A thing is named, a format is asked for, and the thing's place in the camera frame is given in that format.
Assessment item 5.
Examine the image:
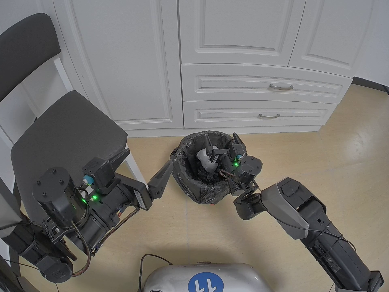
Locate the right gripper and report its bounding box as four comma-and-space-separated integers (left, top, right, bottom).
206, 132, 244, 176

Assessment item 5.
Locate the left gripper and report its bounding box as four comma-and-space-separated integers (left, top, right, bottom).
97, 148, 174, 225

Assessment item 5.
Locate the white paper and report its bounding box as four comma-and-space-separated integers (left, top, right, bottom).
197, 149, 220, 172

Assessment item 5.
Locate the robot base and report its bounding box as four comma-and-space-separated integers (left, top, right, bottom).
146, 262, 268, 292

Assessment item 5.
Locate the black plastic bag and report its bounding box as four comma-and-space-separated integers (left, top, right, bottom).
170, 131, 244, 205

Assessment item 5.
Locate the white chair with grey cushions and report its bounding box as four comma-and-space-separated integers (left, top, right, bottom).
0, 13, 148, 285

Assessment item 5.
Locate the white wardrobe with drawers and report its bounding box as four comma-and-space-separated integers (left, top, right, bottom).
36, 0, 379, 139

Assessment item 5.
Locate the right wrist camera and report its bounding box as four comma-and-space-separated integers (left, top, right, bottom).
229, 143, 247, 164

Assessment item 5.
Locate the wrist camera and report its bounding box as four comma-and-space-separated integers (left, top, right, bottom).
81, 158, 118, 194
229, 143, 247, 164

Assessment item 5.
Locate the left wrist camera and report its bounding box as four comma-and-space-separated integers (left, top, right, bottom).
81, 158, 118, 194

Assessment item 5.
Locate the black cable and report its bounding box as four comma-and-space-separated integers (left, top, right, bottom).
138, 254, 174, 292

